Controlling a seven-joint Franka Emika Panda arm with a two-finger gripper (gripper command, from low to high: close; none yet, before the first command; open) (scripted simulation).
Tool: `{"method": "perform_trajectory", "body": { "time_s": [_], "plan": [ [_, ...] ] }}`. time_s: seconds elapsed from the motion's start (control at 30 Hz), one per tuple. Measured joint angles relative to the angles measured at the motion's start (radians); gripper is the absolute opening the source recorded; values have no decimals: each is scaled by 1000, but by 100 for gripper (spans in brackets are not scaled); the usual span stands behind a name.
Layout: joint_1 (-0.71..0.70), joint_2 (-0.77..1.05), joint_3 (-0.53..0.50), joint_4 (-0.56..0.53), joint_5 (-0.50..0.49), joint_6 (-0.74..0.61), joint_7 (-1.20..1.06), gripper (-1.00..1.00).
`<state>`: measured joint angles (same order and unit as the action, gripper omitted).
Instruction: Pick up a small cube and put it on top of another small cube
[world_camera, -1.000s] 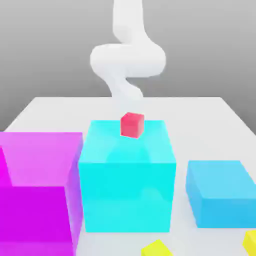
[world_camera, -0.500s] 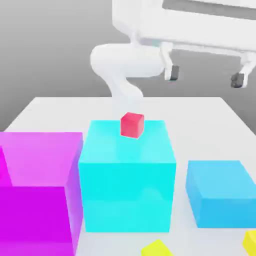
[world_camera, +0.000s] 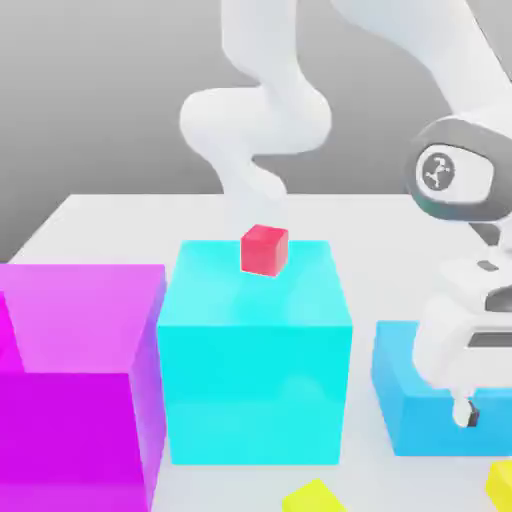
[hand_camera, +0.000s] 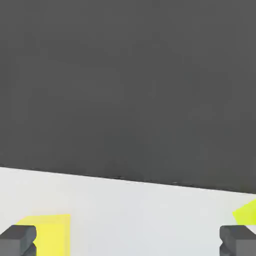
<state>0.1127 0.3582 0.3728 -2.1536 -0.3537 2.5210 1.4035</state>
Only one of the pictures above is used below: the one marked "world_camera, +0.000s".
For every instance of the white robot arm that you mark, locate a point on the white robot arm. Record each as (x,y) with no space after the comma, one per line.
(260,120)

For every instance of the large blue box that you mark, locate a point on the large blue box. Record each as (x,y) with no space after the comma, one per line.
(428,428)

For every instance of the large cyan box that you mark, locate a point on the large cyan box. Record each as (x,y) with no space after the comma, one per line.
(256,392)

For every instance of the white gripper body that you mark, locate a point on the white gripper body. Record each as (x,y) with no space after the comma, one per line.
(444,352)

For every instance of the small yellow cube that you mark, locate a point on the small yellow cube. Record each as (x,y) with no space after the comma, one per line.
(502,486)
(314,498)

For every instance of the large magenta box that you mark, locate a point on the large magenta box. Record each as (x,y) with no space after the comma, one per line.
(72,432)

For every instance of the small red cube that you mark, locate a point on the small red cube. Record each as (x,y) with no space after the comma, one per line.
(264,252)

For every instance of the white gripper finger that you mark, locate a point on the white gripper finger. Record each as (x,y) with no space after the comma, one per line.
(462,412)

